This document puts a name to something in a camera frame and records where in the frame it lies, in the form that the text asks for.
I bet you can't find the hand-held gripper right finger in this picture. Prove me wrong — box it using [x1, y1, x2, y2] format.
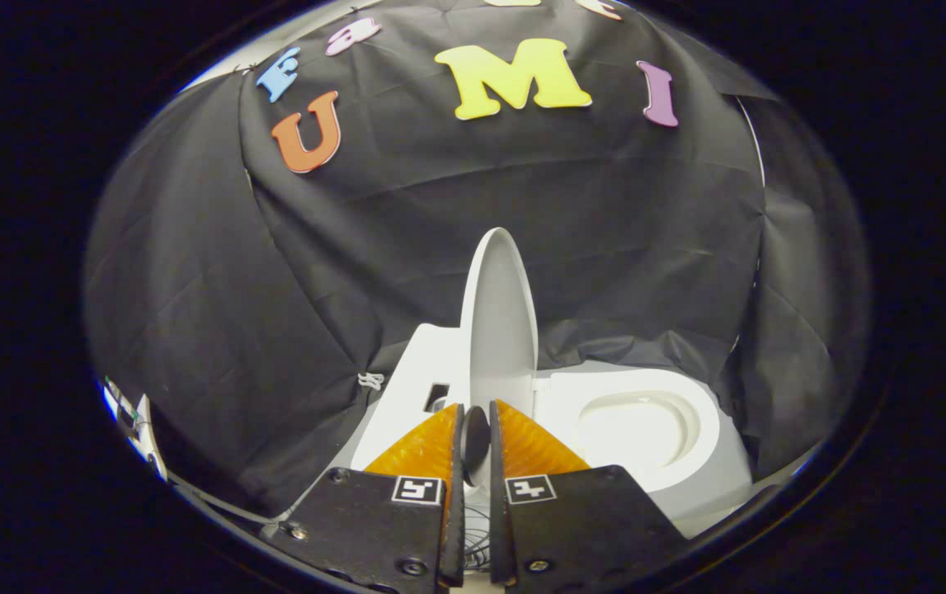
[487, 399, 689, 590]

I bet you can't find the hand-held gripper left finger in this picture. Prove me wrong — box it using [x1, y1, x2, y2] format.
[262, 403, 467, 592]

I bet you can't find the black round lid handle tab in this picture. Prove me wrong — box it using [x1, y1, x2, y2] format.
[460, 406, 492, 488]

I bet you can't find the white toilet lid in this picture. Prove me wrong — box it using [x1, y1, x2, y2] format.
[458, 227, 540, 488]

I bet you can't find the white toilet body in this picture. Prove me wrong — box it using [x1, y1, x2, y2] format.
[349, 322, 755, 539]

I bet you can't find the black backdrop cloth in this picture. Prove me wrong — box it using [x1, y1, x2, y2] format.
[83, 0, 871, 517]

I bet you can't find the thin black cable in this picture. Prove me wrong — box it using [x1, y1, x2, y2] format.
[464, 505, 492, 572]

